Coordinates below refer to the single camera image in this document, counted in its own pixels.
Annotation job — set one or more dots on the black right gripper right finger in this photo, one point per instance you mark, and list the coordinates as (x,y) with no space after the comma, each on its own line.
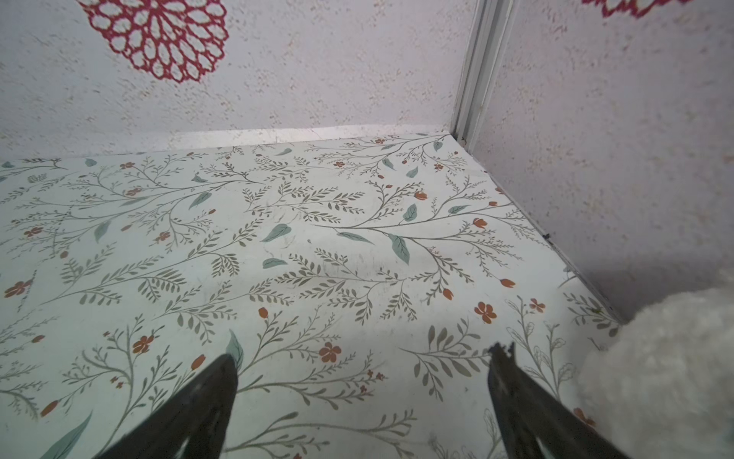
(532,423)

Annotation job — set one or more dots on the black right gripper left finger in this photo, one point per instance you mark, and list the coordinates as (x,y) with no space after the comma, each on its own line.
(191,424)

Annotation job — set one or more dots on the white teddy bear pink shirt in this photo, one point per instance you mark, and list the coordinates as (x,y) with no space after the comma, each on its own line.
(664,389)

